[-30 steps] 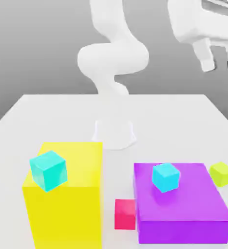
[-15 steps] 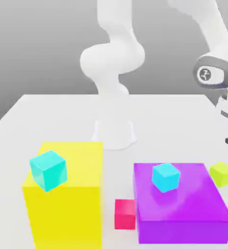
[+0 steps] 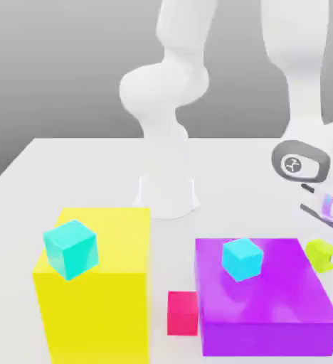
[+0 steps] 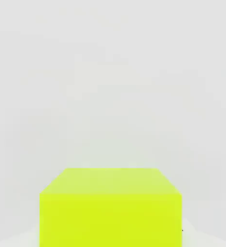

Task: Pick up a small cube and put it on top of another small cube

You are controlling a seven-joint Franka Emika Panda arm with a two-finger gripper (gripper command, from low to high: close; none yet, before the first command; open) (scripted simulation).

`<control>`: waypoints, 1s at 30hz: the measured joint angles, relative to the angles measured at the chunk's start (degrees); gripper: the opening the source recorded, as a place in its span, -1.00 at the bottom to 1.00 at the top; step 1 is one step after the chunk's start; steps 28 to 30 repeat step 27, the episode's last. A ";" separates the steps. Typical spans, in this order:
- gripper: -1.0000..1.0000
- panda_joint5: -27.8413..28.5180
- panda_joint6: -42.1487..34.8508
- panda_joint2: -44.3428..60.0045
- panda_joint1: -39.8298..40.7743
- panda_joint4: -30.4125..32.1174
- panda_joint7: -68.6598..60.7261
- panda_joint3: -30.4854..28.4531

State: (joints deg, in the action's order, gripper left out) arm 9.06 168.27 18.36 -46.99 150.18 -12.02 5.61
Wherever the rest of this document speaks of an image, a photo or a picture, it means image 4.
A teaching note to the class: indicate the small yellow cube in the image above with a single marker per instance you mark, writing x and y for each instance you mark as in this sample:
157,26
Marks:
111,216

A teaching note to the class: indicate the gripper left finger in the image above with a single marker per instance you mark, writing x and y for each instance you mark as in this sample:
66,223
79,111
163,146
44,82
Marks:
29,240

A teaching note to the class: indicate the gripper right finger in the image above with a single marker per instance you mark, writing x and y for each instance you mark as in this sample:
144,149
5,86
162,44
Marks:
194,237

